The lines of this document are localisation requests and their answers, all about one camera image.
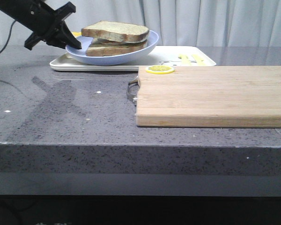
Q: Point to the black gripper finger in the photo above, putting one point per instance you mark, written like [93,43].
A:
[64,12]
[61,36]

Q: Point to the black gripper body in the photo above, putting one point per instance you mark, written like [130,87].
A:
[38,17]

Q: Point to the light blue round plate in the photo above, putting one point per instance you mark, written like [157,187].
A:
[80,54]

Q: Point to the bread slice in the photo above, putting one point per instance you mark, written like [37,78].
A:
[112,50]
[116,31]

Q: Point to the fried egg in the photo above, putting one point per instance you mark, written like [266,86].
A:
[100,41]

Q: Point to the white rectangular tray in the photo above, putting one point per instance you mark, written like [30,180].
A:
[161,55]

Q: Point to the rear yellow lemon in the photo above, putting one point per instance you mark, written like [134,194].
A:
[76,34]

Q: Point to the lemon slice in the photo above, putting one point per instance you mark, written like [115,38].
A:
[159,69]

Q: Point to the white curtain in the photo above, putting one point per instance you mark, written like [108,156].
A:
[216,23]

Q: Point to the left yellow utensil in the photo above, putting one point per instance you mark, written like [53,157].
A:
[184,60]

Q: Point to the yellow utensil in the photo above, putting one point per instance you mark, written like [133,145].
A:
[184,60]
[199,60]

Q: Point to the right yellow utensil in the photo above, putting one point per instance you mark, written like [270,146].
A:
[199,60]

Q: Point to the wooden cutting board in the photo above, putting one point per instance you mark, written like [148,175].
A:
[212,97]

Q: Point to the metal cutting board handle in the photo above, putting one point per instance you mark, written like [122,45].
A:
[131,92]

